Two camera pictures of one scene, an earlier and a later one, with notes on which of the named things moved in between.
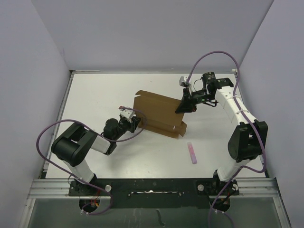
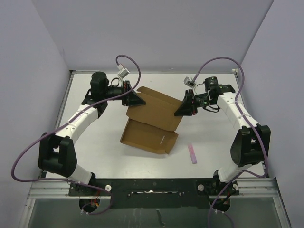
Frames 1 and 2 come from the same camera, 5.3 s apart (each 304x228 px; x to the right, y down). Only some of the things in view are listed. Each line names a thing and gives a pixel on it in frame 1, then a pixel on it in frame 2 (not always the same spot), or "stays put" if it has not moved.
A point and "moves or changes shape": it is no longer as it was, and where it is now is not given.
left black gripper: [133, 124] → [131, 99]
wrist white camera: [128, 114] → [122, 72]
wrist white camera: [183, 80] → [189, 82]
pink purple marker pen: [192, 153] stays put
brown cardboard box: [157, 114] moves or changes shape
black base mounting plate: [155, 193] stays put
